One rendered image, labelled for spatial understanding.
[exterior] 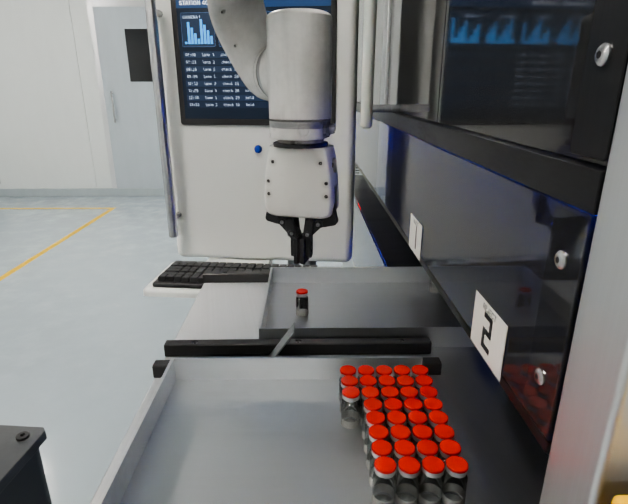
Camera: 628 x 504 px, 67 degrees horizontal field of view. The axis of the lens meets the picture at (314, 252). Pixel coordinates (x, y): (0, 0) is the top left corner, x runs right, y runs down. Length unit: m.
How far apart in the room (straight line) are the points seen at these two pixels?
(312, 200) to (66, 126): 5.89
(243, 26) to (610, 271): 0.54
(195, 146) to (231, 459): 0.92
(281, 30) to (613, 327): 0.48
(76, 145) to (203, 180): 5.17
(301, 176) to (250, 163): 0.64
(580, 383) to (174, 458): 0.40
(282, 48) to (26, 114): 6.10
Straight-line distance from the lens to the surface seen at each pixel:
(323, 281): 0.97
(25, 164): 6.77
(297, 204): 0.66
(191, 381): 0.69
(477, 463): 0.58
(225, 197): 1.31
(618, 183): 0.34
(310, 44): 0.63
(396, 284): 0.98
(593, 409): 0.38
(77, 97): 6.37
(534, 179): 0.44
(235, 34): 0.70
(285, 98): 0.63
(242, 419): 0.61
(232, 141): 1.28
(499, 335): 0.50
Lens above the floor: 1.26
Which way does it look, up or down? 19 degrees down
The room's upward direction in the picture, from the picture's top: straight up
